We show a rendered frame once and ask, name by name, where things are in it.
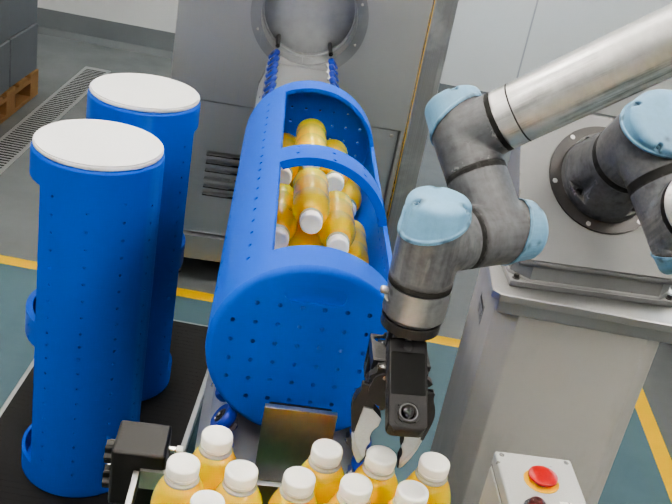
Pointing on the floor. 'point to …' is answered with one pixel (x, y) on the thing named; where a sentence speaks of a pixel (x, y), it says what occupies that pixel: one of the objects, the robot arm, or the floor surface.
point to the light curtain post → (432, 57)
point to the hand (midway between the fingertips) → (380, 460)
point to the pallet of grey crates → (17, 55)
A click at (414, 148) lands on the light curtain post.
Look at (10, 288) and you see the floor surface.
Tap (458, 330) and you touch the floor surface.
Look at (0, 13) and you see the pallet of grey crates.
